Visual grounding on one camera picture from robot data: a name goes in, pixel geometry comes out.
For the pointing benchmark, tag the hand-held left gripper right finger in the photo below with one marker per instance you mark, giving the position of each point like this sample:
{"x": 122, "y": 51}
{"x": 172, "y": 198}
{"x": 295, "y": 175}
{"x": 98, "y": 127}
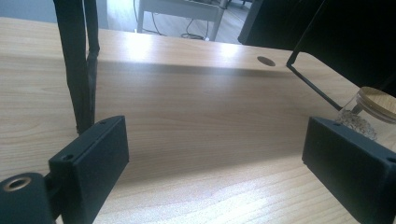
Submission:
{"x": 351, "y": 168}

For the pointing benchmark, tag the black shelf with hairpin legs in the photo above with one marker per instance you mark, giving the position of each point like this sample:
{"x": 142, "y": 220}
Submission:
{"x": 73, "y": 62}

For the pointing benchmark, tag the white grain glass jar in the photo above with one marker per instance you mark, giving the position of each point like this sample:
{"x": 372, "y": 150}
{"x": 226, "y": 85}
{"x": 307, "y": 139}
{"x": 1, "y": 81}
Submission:
{"x": 378, "y": 104}

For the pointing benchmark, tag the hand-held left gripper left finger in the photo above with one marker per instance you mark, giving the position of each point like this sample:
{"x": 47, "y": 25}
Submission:
{"x": 90, "y": 168}

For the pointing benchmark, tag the black monitor with thin stand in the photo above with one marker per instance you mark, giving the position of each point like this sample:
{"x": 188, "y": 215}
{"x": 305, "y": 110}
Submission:
{"x": 348, "y": 34}

